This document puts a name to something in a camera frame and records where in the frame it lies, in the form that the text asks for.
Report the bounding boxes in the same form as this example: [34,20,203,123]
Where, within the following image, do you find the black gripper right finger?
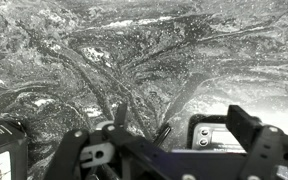
[226,104,288,180]

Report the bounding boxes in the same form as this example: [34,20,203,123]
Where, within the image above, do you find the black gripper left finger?
[45,101,167,180]

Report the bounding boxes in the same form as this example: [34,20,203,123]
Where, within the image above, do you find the black marker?
[153,124,172,148]

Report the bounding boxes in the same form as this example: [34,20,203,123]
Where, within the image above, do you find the black digital scale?
[186,113,249,154]

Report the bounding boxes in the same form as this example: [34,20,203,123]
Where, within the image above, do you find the black coffee bag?
[0,118,29,180]

